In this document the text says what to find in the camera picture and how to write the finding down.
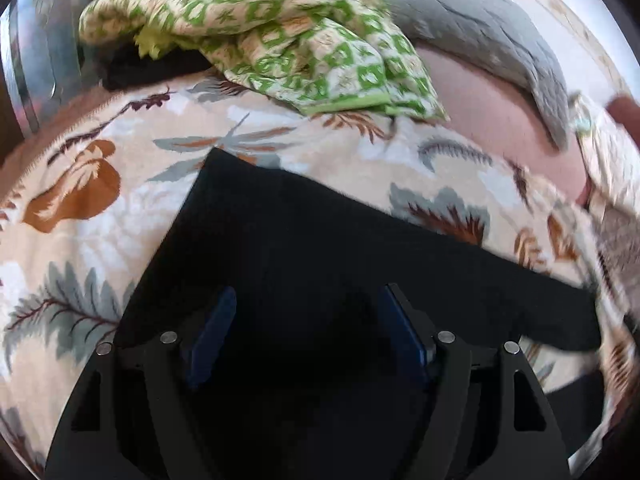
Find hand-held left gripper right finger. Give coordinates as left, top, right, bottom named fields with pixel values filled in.
left=376, top=283, right=572, bottom=480

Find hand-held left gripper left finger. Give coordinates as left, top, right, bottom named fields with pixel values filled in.
left=45, top=286, right=237, bottom=480

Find black pants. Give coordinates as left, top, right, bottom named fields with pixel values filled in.
left=114, top=147, right=604, bottom=480

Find leaf print blanket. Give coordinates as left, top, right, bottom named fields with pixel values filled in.
left=0, top=72, right=640, bottom=476

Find pink bedsheet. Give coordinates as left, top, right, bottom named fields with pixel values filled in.
left=414, top=45, right=592, bottom=207

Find white patterned cloth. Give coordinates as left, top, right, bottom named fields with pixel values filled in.
left=570, top=92, right=640, bottom=221

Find dark cloth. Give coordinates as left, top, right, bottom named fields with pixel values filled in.
left=102, top=42, right=214, bottom=92

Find green patterned quilt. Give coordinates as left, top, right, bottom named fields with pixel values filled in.
left=79, top=0, right=449, bottom=122

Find grey quilted pillow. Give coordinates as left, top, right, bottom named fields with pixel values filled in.
left=365, top=0, right=572, bottom=152

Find wooden door with glass pane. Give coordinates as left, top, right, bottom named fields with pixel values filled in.
left=0, top=0, right=146, bottom=161

